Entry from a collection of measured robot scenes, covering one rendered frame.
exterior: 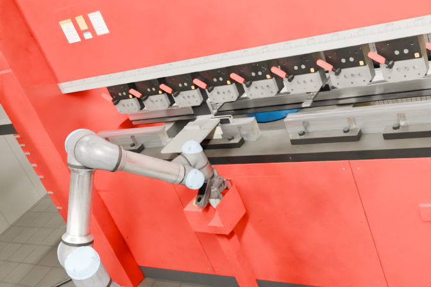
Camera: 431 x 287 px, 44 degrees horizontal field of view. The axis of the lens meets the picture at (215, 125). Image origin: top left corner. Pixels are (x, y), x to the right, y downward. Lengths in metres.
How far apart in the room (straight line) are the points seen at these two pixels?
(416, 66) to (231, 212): 0.95
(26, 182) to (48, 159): 2.16
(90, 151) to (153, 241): 1.39
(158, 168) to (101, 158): 0.22
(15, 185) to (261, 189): 3.16
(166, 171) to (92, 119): 1.28
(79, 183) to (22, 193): 3.25
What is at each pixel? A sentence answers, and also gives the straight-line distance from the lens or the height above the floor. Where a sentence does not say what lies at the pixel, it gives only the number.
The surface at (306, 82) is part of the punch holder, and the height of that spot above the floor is 1.14.
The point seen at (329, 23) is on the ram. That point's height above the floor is 1.36.
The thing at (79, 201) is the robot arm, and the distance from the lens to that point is 2.02.
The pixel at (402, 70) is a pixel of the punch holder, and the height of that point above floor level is 1.14.
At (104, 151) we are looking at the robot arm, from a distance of 1.86.
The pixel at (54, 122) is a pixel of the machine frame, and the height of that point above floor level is 1.16.
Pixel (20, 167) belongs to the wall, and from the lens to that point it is 5.22.
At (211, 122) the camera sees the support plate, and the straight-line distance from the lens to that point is 2.50.
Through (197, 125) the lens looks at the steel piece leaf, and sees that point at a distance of 2.48.
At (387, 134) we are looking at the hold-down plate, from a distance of 2.14.
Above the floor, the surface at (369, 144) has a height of 0.88.
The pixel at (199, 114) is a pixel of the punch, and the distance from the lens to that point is 2.56.
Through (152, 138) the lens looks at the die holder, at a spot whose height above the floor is 0.93.
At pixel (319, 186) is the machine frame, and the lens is 2.31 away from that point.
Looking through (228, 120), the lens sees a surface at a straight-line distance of 2.49.
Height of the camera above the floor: 1.95
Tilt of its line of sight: 23 degrees down
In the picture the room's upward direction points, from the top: 23 degrees counter-clockwise
